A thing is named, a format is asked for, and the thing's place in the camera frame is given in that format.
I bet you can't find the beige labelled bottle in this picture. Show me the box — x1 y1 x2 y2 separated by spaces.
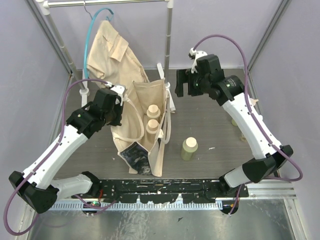
146 104 161 121

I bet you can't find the cream canvas tote bag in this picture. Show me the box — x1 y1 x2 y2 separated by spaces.
110 79 171 177

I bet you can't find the green flip-cap bottle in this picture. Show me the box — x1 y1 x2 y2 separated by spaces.
231 98 259 126

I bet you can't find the green bottle beige cap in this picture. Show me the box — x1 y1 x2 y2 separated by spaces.
180 137 198 161

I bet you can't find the amber clear bottle white cap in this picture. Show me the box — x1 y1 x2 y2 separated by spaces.
240 115 263 142

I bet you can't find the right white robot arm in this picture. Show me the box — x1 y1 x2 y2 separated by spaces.
175 51 294 197

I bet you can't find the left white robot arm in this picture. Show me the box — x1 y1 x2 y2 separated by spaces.
8 84 126 214

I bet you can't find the beige hanging shirt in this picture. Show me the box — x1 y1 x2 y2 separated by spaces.
86 20 149 87

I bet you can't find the teal clothes hanger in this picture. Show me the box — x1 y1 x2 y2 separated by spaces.
83 7 114 79

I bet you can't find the white metal clothes rack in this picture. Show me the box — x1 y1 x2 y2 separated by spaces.
34 0 177 113

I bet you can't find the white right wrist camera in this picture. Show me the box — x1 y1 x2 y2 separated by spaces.
188 48 208 74

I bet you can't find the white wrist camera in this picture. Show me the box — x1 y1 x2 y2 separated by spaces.
104 81 126 106
188 48 208 74

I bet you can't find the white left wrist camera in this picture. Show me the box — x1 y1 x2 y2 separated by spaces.
104 81 126 106

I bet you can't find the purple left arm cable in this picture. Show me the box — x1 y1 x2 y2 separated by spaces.
3 79 118 236

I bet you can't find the aluminium frame rail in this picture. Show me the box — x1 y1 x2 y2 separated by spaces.
48 180 296 215

